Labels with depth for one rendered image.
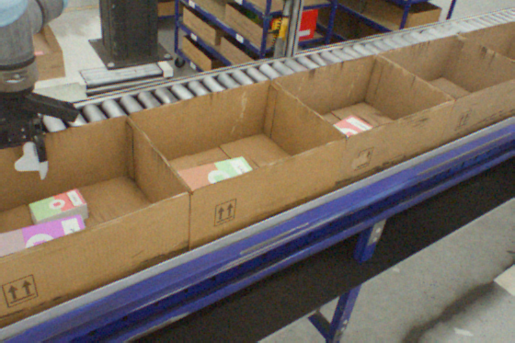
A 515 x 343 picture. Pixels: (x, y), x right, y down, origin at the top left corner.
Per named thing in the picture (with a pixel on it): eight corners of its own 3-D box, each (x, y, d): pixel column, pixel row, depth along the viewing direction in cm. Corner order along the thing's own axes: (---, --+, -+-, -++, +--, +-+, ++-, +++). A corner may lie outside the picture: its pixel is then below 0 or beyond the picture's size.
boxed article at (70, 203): (32, 220, 104) (28, 203, 102) (79, 204, 109) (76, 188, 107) (40, 236, 101) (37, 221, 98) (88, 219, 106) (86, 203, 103)
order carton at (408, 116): (363, 101, 160) (376, 52, 150) (436, 152, 141) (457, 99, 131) (262, 132, 140) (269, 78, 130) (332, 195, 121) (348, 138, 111)
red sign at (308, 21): (312, 38, 220) (317, 9, 212) (314, 38, 219) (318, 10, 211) (283, 43, 212) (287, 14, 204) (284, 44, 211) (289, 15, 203)
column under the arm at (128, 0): (87, 41, 203) (80, -42, 183) (149, 33, 215) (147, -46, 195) (108, 70, 186) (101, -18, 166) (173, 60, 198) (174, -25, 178)
